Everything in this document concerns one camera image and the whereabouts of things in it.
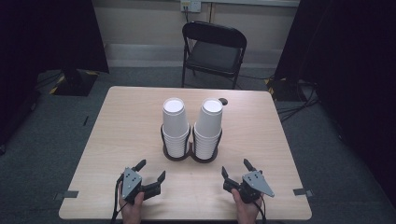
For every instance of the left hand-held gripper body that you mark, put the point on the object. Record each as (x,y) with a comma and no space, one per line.
(130,183)

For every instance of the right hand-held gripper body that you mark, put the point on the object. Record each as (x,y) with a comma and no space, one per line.
(253,185)

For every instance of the black double cup holder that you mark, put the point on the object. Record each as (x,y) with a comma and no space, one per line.
(189,155)

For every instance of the white paper cup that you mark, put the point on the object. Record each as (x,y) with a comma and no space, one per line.
(209,119)

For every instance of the person's left hand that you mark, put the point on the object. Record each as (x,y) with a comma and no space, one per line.
(132,210)

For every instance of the person's right hand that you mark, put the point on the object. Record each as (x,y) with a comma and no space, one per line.
(246,211)

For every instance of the grey tape strip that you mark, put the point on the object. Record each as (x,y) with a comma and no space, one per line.
(302,192)
(66,194)

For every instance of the black round table cap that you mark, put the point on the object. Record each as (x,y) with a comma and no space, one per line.
(223,101)

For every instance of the small black floor object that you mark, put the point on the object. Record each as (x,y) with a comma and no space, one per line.
(85,120)

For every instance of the black stand base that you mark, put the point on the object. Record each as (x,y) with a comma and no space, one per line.
(281,90)
(74,82)

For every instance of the black folding chair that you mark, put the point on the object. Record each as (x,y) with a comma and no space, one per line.
(214,56)

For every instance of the black curtain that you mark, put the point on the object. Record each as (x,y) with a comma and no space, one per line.
(351,62)
(37,40)

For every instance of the white wall socket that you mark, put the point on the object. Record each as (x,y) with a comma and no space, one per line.
(190,5)

